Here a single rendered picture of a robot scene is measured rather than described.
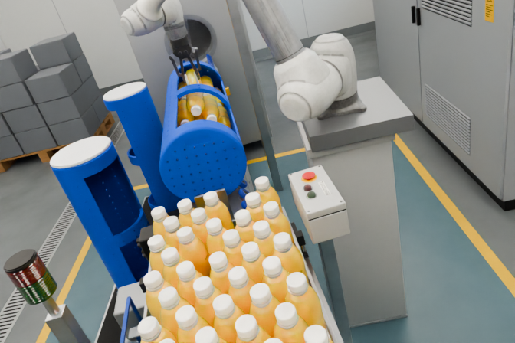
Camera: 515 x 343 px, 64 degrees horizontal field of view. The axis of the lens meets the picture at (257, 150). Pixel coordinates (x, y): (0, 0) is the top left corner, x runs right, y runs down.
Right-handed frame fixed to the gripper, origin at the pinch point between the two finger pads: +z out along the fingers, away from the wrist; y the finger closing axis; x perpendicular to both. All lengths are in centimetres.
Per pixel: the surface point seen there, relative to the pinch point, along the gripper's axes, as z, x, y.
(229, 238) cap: 8, 105, -3
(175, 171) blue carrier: 9, 63, 11
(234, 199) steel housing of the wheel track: 27, 61, -5
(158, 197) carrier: 90, -65, 51
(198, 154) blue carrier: 5, 63, 2
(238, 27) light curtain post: -4, -74, -33
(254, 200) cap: 8, 93, -11
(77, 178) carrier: 23, 16, 60
